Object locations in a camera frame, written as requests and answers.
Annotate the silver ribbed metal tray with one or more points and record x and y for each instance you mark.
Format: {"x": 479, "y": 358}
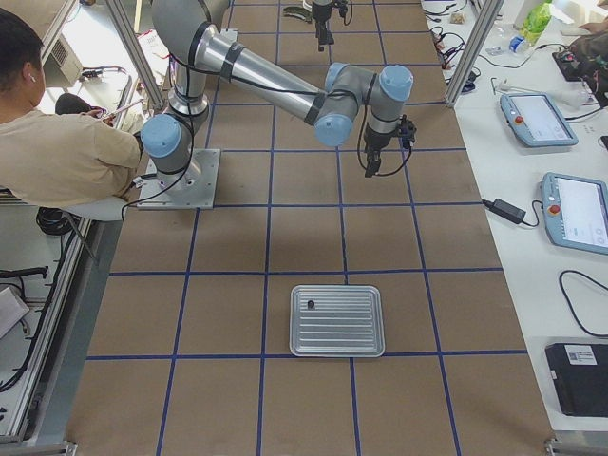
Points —
{"x": 347, "y": 321}

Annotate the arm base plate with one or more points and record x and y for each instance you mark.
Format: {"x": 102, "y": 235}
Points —
{"x": 196, "y": 189}

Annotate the black box with label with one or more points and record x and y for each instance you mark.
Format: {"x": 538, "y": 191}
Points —
{"x": 579, "y": 374}

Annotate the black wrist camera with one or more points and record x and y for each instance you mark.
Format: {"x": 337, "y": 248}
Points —
{"x": 407, "y": 131}

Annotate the green brake shoe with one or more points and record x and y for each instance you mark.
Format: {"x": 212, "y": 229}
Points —
{"x": 299, "y": 13}

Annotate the near teach pendant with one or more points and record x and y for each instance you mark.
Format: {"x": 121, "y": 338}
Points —
{"x": 575, "y": 212}

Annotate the aluminium frame post right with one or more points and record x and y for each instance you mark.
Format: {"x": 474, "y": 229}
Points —
{"x": 476, "y": 39}

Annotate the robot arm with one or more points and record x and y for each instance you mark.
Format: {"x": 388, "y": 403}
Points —
{"x": 190, "y": 32}

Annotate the far teach pendant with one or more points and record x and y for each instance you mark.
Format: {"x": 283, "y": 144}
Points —
{"x": 536, "y": 121}

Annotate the seated person beige shirt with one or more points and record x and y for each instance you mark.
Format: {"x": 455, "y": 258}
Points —
{"x": 54, "y": 160}

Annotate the teach pendant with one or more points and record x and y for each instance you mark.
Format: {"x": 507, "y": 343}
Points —
{"x": 536, "y": 121}
{"x": 575, "y": 212}

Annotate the black power adapter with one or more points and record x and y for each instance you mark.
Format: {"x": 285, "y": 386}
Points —
{"x": 505, "y": 210}

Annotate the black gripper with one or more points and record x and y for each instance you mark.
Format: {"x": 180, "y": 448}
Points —
{"x": 376, "y": 142}
{"x": 321, "y": 15}

